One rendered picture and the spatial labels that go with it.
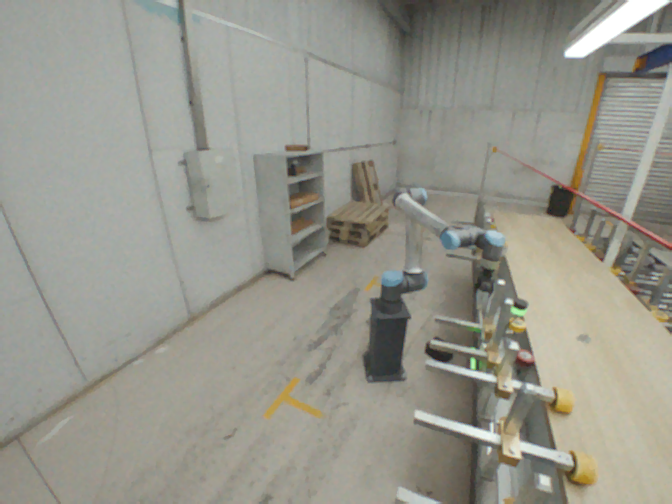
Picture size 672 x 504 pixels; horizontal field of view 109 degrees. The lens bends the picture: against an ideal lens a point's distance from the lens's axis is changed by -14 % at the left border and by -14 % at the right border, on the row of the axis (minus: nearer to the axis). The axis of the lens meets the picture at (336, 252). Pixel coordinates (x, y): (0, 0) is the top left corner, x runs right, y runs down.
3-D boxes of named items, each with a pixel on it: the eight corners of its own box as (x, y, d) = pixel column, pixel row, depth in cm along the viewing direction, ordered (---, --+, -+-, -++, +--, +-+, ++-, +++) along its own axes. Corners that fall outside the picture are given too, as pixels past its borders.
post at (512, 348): (477, 428, 113) (509, 345, 94) (477, 422, 116) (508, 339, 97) (485, 431, 112) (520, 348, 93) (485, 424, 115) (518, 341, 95)
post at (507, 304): (479, 380, 133) (505, 300, 113) (479, 375, 136) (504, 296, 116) (486, 382, 131) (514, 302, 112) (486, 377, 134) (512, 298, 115)
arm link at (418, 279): (397, 289, 208) (398, 187, 188) (416, 285, 214) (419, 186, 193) (408, 297, 194) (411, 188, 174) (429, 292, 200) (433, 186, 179)
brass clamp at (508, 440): (496, 462, 75) (501, 452, 73) (494, 423, 86) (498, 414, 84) (518, 469, 73) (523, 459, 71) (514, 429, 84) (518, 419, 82)
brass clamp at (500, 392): (493, 396, 96) (496, 387, 94) (491, 370, 107) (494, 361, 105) (510, 401, 94) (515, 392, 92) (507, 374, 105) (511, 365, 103)
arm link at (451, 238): (386, 186, 181) (455, 235, 127) (402, 185, 184) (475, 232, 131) (383, 203, 187) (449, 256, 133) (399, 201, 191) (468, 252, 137)
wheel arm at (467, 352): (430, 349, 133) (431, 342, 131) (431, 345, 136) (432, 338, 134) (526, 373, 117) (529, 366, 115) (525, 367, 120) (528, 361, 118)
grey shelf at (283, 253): (266, 273, 378) (253, 154, 315) (302, 249, 451) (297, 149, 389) (293, 280, 360) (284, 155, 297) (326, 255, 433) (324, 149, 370)
